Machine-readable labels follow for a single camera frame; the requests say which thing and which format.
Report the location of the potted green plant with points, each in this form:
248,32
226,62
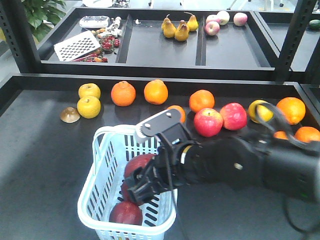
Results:
41,14

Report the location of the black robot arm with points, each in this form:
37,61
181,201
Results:
271,158

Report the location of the white electronic scale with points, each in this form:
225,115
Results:
94,22

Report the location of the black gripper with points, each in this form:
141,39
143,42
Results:
166,171

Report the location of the black wooden produce stand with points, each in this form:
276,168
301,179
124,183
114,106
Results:
67,133

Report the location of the small orange centre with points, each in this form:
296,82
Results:
181,111

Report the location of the pink red apple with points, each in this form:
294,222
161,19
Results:
234,116

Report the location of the orange back centre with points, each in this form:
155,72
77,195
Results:
156,92

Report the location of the bright red apple front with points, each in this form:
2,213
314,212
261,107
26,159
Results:
208,122

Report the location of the light blue plastic basket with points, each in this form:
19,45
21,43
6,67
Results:
112,148

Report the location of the dark red apple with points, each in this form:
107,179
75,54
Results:
126,212
133,164

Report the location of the orange back left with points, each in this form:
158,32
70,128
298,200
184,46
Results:
123,94

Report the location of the small orange right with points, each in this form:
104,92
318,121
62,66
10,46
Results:
307,134

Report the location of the brown mushroom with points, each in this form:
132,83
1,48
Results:
69,115

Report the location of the small orange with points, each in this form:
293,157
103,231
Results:
181,111
280,135
307,134

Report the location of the large orange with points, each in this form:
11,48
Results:
293,109

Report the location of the orange beside red apples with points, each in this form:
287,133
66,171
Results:
201,99

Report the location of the small orange left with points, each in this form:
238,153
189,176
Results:
280,135

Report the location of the checkerboard calibration board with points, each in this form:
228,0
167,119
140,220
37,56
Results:
76,46

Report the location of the yellow citrus fruit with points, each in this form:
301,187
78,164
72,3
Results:
256,109

